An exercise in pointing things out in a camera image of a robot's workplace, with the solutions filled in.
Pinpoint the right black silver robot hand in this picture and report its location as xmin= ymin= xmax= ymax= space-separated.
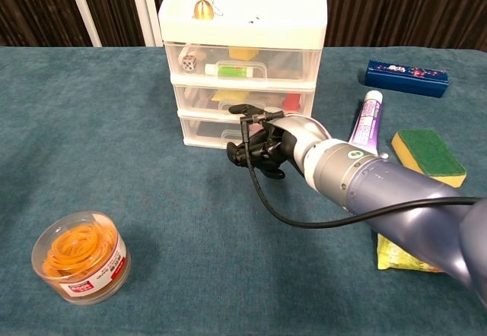
xmin=227 ymin=103 xmax=332 ymax=180

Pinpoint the small yellow packet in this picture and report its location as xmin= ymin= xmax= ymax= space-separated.
xmin=211 ymin=89 xmax=248 ymax=103

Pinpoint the clear plastic drawer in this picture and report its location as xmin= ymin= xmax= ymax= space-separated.
xmin=179 ymin=116 xmax=305 ymax=149
xmin=164 ymin=42 xmax=323 ymax=82
xmin=173 ymin=84 xmax=316 ymax=116

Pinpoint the white plastic drawer unit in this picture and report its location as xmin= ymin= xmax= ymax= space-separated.
xmin=158 ymin=0 xmax=329 ymax=150

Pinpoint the small red capped bottle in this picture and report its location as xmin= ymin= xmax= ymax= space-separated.
xmin=282 ymin=93 xmax=302 ymax=111

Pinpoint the purple white toothpaste tube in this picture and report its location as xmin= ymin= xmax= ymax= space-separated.
xmin=348 ymin=90 xmax=383 ymax=153

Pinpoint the green white small tube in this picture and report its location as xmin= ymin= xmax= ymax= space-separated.
xmin=204 ymin=62 xmax=254 ymax=78

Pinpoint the yellow block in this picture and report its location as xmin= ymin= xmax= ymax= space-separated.
xmin=228 ymin=46 xmax=259 ymax=62

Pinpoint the blue floral patterned box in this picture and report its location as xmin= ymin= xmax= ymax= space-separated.
xmin=364 ymin=59 xmax=449 ymax=99

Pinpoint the green yellow sponge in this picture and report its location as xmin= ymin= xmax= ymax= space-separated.
xmin=390 ymin=128 xmax=467 ymax=189

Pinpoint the teal table cloth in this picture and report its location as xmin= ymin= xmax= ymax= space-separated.
xmin=0 ymin=46 xmax=487 ymax=336

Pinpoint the small gold bell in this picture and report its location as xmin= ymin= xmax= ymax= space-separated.
xmin=193 ymin=0 xmax=224 ymax=21

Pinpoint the yellow-green snack packet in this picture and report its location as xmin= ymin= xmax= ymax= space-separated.
xmin=376 ymin=233 xmax=444 ymax=273

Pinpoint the clear jar of rubber bands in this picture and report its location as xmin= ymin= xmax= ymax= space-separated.
xmin=30 ymin=210 xmax=132 ymax=306

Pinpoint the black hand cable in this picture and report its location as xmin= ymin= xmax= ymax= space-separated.
xmin=240 ymin=110 xmax=482 ymax=230

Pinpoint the white partition post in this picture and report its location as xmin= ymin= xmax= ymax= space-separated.
xmin=63 ymin=0 xmax=103 ymax=47
xmin=127 ymin=0 xmax=165 ymax=47

